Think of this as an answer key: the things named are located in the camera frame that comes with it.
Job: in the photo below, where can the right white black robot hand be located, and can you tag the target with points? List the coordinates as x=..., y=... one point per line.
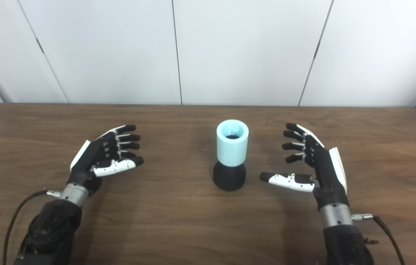
x=325, y=173

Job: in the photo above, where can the black nozzle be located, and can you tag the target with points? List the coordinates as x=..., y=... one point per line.
x=229, y=178

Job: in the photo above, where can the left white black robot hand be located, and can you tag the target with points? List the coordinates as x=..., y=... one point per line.
x=90, y=162

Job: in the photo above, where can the light blue cylinder cup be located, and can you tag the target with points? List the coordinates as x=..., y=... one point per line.
x=232, y=151

